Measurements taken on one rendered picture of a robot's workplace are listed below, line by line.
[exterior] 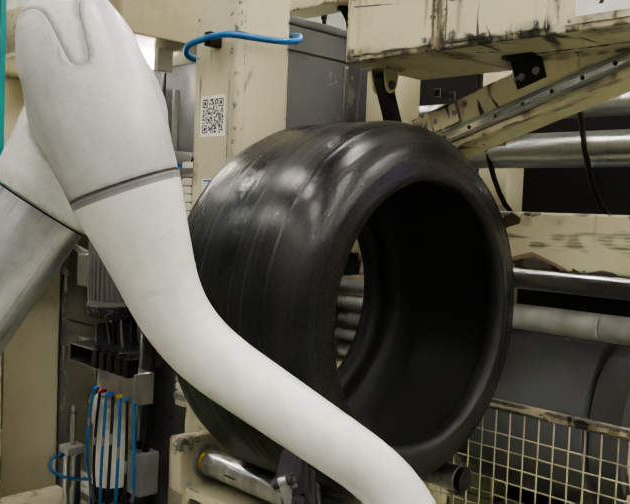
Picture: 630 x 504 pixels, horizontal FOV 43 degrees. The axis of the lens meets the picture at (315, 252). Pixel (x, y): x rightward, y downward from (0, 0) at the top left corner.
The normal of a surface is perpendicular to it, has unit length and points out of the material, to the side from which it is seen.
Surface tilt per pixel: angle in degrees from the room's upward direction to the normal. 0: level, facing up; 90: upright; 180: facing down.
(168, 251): 87
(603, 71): 90
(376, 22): 90
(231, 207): 58
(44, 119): 103
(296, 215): 67
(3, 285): 98
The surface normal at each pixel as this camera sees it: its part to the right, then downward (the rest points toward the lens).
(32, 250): 0.53, 0.24
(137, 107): 0.69, -0.20
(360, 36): -0.71, 0.01
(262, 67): 0.70, 0.07
